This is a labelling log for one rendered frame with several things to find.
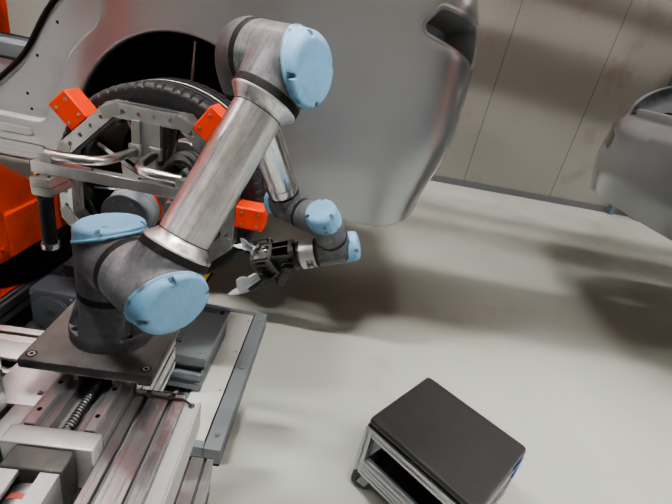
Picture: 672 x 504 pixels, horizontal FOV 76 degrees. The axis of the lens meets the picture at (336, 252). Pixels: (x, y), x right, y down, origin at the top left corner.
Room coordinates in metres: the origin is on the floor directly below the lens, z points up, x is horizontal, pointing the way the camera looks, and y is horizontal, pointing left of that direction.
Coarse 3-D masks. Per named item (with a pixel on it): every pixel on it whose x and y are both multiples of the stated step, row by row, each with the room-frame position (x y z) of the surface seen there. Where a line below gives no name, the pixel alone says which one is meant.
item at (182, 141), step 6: (168, 132) 1.71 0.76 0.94; (180, 132) 1.71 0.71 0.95; (168, 138) 1.71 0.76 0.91; (180, 138) 1.71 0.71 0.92; (186, 138) 1.71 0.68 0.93; (168, 144) 1.71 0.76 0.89; (180, 144) 1.67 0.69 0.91; (186, 144) 1.67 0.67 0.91; (180, 150) 1.67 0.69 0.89; (186, 150) 1.67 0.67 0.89; (192, 150) 1.67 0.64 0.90
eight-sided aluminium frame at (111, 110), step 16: (96, 112) 1.20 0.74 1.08; (112, 112) 1.20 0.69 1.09; (128, 112) 1.20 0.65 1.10; (144, 112) 1.20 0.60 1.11; (160, 112) 1.21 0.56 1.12; (176, 112) 1.25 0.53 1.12; (80, 128) 1.20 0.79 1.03; (96, 128) 1.20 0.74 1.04; (176, 128) 1.21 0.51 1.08; (192, 128) 1.21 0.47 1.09; (64, 144) 1.19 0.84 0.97; (80, 144) 1.20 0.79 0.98; (192, 144) 1.21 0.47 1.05; (64, 192) 1.20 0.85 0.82; (80, 192) 1.24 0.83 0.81; (64, 208) 1.19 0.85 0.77; (80, 208) 1.23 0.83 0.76; (224, 224) 1.21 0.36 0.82; (224, 240) 1.21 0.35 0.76
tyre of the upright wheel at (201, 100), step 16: (144, 80) 1.35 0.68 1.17; (160, 80) 1.37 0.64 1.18; (176, 80) 1.43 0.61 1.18; (96, 96) 1.28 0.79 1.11; (112, 96) 1.28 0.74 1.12; (128, 96) 1.28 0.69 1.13; (144, 96) 1.28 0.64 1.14; (160, 96) 1.29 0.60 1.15; (176, 96) 1.29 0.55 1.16; (192, 96) 1.31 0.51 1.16; (208, 96) 1.39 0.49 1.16; (224, 96) 1.50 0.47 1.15; (192, 112) 1.29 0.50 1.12; (256, 176) 1.31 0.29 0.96; (256, 192) 1.30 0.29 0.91; (240, 240) 1.30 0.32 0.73; (224, 256) 1.29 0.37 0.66; (208, 272) 1.30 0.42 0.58
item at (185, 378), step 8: (224, 336) 1.57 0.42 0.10; (216, 352) 1.44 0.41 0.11; (176, 368) 1.27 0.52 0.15; (184, 368) 1.28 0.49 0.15; (192, 368) 1.28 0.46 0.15; (200, 368) 1.28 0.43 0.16; (208, 368) 1.33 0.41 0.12; (176, 376) 1.23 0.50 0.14; (184, 376) 1.23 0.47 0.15; (192, 376) 1.23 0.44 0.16; (200, 376) 1.23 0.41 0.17; (168, 384) 1.23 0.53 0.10; (176, 384) 1.23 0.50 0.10; (184, 384) 1.23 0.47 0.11; (192, 384) 1.23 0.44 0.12; (200, 384) 1.23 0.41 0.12
